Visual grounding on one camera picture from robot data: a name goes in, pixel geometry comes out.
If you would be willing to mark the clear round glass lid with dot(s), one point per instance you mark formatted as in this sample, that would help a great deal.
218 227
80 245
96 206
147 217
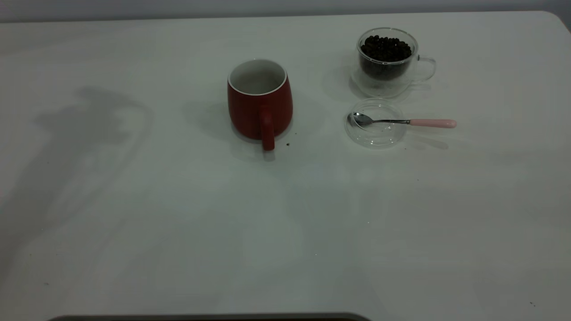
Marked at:
374 136

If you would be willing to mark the red ceramic mug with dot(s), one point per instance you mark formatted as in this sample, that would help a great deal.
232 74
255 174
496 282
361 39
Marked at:
250 111

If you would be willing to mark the clear double-wall glass cup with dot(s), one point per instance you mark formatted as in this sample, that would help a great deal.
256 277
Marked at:
379 87

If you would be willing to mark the dark coffee beans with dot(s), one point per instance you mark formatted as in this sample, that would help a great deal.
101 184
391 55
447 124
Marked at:
386 51

